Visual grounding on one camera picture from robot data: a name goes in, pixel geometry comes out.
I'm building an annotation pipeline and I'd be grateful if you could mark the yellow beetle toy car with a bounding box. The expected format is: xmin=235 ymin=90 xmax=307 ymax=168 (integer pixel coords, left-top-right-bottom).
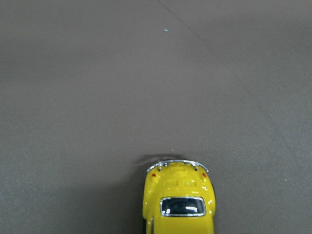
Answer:
xmin=142 ymin=159 xmax=216 ymax=234

